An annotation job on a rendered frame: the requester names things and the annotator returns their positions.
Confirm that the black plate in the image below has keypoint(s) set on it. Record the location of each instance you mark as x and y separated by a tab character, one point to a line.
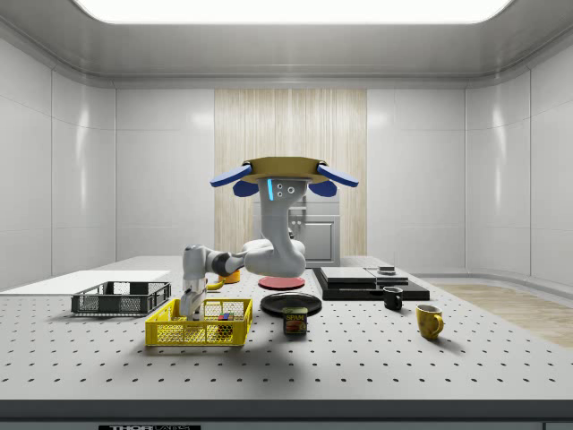
291	302

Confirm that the yellow bowl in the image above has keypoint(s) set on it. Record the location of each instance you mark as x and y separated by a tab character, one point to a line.
232	277

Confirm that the flat-sided can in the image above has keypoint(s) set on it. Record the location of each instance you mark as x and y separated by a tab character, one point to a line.
295	321

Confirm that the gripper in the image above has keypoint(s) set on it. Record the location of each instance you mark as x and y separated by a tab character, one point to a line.
191	302

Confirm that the dark grey basket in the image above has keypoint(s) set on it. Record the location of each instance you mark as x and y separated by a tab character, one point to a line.
116	304

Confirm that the banana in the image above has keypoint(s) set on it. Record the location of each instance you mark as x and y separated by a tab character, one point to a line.
215	285

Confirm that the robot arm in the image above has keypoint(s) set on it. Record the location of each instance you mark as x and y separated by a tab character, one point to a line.
277	224

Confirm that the black mug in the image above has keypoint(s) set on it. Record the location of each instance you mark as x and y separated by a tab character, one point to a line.
392	299

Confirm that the red plate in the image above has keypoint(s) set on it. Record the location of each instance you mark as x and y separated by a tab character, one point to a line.
281	282

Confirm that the yellow basket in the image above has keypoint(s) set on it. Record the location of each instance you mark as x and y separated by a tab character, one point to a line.
197	333

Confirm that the yellow mug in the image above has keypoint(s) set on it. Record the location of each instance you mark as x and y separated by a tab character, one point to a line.
428	320

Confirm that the puzzle cube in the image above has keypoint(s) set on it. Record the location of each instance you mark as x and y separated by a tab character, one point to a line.
226	317

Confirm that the black stove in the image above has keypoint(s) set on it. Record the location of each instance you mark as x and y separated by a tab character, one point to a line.
358	293

